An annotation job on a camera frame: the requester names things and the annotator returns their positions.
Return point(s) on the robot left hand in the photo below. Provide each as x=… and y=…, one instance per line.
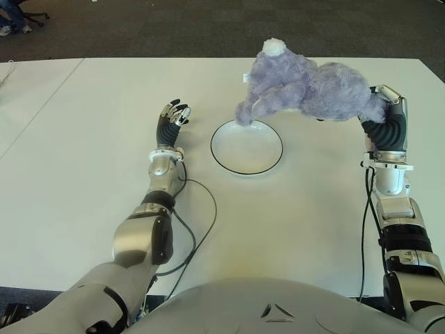
x=166, y=132

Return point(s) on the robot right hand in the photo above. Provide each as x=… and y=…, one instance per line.
x=391, y=134

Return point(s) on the purple plush doll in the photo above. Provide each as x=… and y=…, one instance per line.
x=313, y=90

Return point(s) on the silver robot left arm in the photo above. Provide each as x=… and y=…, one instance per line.
x=132, y=240

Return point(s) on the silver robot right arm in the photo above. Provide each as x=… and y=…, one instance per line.
x=393, y=177

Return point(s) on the white plate black rim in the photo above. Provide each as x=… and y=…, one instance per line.
x=247, y=149

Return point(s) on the black office chair base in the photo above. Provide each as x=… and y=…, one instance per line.
x=34, y=17

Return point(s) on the person legs blue jeans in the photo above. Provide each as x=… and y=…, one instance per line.
x=14, y=15

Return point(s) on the silver robot torso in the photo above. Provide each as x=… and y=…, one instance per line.
x=271, y=306

